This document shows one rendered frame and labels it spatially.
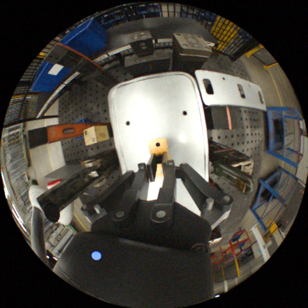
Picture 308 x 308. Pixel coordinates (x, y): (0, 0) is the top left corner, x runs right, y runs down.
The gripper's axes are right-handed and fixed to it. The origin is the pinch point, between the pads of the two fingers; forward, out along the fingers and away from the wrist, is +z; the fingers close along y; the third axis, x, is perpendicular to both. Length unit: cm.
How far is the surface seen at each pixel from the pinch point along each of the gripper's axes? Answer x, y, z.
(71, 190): -0.3, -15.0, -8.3
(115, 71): 48, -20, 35
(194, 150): 0.3, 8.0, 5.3
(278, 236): -505, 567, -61
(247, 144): -9, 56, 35
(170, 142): 3.0, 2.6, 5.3
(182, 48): 23.9, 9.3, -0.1
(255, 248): -861, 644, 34
